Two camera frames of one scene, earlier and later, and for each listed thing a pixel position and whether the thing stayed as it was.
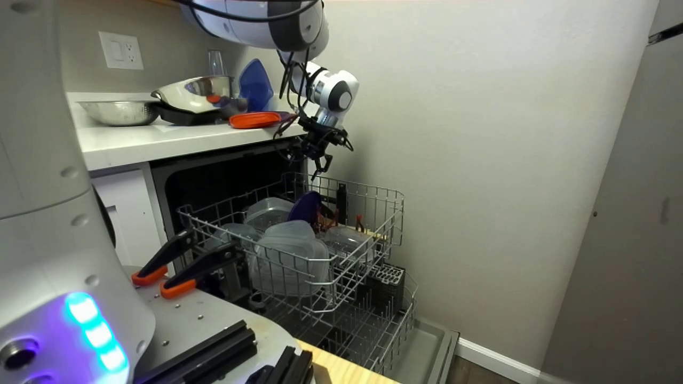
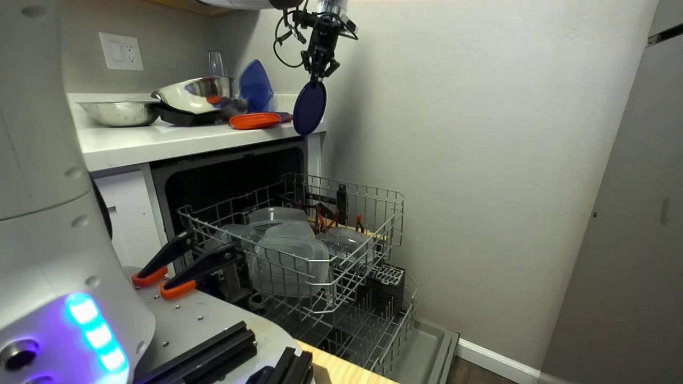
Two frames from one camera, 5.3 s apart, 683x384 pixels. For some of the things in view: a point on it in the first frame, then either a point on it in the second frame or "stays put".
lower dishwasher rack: (363, 324) stays put
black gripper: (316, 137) to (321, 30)
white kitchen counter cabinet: (121, 160) stays put
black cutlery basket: (385, 288) stays put
